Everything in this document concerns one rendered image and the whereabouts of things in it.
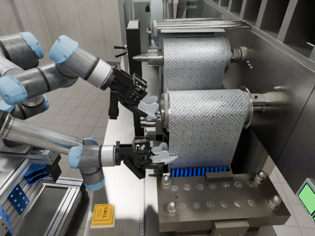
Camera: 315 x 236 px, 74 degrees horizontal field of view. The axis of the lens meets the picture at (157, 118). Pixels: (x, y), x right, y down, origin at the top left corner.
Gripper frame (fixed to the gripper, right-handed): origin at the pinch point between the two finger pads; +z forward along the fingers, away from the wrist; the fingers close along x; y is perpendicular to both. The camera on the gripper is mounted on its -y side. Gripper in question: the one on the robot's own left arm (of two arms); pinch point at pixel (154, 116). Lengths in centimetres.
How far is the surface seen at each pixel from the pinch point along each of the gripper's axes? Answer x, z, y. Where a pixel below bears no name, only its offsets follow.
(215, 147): -6.5, 21.9, 6.0
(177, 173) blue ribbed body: -9.6, 18.0, -9.6
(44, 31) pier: 347, -99, -161
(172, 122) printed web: -6.4, 2.6, 4.9
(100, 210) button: -15.1, 3.6, -36.4
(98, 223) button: -19.5, 3.7, -36.8
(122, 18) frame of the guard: 96, -20, -2
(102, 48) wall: 341, -2, -121
